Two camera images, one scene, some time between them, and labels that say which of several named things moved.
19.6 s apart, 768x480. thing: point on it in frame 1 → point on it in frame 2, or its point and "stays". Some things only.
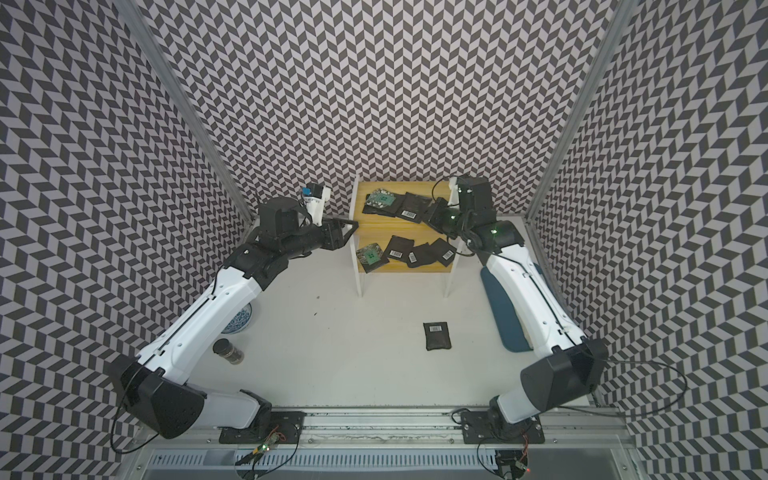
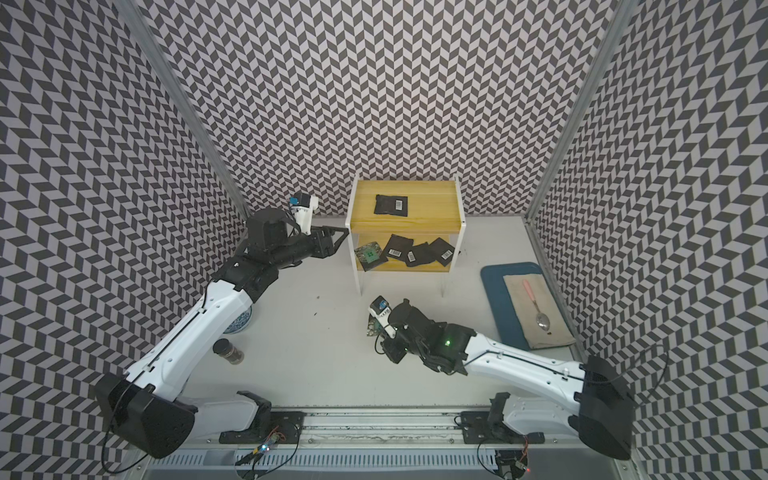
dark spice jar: x=227 y=350 stays
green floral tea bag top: x=380 y=198 → x=374 y=326
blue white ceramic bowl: x=240 y=322 stays
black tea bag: x=398 y=248 stays
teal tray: x=507 y=316 stays
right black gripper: x=434 y=218 → x=395 y=354
